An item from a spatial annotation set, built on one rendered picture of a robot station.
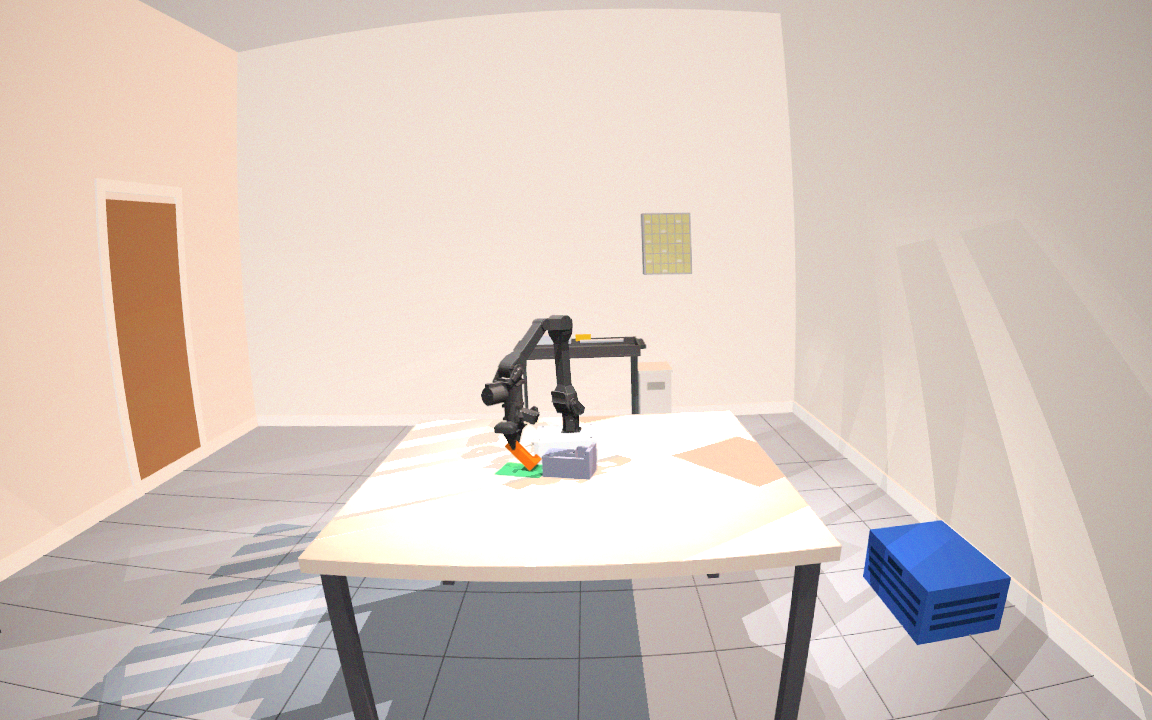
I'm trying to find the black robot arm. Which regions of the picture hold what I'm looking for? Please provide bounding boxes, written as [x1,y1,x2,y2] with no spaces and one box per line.
[482,314,585,434]

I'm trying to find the orange l-shaped part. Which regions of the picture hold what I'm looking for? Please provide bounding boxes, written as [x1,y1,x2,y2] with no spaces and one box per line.
[505,441,541,470]

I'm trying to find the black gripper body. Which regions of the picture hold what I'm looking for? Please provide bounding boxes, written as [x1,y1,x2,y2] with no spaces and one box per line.
[494,400,524,434]

